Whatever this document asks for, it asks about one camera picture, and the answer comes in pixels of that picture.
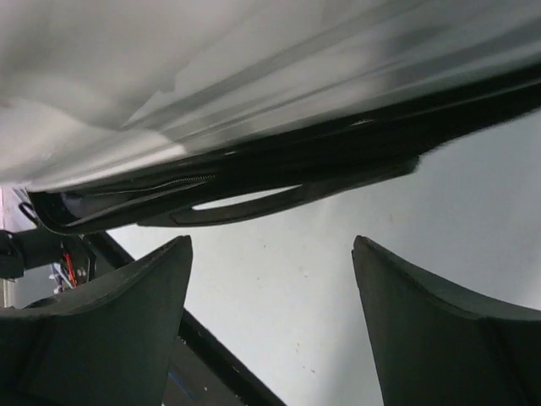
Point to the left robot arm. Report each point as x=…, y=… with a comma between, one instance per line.
x=30, y=249

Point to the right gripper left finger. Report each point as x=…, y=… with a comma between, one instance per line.
x=107, y=342

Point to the white black space suitcase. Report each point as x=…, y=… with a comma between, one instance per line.
x=202, y=113

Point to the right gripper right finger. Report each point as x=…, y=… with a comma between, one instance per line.
x=435, y=342

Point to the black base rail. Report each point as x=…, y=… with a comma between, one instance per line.
x=204, y=372

